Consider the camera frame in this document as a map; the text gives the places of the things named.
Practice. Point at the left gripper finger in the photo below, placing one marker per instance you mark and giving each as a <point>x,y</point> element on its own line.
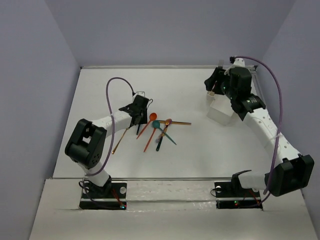
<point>135,120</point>
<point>144,117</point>

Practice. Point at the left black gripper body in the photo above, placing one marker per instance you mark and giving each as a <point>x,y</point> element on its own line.
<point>138,116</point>

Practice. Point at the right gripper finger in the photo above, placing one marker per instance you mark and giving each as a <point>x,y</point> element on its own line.
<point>209,82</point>
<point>218,72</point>

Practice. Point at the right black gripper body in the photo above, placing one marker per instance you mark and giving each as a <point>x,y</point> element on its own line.
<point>226,88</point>

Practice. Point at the silver fork dark handle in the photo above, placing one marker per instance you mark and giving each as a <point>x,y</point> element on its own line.
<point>138,129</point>

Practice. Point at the gold fork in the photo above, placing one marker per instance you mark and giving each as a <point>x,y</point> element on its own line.
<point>118,143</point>

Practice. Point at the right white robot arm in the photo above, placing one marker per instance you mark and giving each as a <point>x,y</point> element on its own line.
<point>290,171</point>

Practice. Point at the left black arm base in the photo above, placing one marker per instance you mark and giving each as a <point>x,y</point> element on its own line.
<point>93,198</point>

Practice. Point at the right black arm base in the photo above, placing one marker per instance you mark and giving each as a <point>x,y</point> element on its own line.
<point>229,197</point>

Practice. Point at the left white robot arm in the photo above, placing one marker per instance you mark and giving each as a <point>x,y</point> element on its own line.
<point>87,141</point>

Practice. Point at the orange spoon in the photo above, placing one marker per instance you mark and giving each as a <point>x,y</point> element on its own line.
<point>152,117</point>

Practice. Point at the teal spoon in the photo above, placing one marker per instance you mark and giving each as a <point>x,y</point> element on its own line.
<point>156,124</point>

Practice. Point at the dark blue chopstick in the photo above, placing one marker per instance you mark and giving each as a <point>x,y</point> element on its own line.
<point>180,122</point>

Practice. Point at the orange chopstick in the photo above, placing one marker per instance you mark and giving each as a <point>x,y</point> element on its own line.
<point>180,123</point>

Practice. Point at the iridescent spoon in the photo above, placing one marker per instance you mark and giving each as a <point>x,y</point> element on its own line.
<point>166,123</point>

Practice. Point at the white utensil caddy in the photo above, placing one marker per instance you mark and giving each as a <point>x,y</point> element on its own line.
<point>219,108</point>

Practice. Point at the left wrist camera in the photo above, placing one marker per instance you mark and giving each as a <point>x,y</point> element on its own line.
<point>143,94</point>

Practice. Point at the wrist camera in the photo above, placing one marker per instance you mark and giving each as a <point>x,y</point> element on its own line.
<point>143,94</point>
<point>236,62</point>

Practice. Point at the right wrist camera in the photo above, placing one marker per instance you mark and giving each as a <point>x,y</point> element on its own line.
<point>236,62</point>

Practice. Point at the gold knife dark handle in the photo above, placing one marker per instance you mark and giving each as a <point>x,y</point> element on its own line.
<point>160,142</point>

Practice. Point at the metal table rail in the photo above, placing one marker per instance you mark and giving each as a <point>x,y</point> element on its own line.
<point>96,67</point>

